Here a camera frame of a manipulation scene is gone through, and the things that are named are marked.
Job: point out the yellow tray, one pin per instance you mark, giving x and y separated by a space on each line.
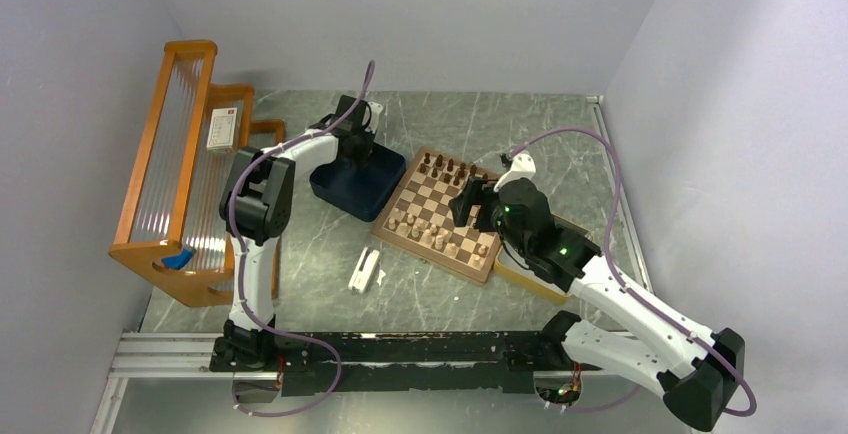
507 268

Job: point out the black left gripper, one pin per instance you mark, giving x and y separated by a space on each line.
362 159

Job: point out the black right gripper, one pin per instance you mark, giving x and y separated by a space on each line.
476 191

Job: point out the white card box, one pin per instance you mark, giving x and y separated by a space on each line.
222 129

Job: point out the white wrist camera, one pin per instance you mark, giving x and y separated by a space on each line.
374 112
519 166

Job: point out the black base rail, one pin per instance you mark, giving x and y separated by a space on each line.
510 362

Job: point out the orange wooden rack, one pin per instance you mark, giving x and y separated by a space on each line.
176 184

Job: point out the white stapler-like device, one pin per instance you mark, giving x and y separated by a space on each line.
364 270

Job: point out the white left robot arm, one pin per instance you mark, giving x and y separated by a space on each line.
256 206

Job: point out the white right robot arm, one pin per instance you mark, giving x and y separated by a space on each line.
695 370

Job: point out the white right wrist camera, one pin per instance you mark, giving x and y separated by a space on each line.
519 166

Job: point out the wooden chessboard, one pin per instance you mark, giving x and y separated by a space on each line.
432 179

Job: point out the blue object on rack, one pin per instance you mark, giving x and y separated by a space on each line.
178 261

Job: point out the dark blue tray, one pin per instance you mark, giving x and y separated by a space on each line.
361 191

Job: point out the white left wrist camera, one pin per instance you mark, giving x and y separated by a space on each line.
374 112

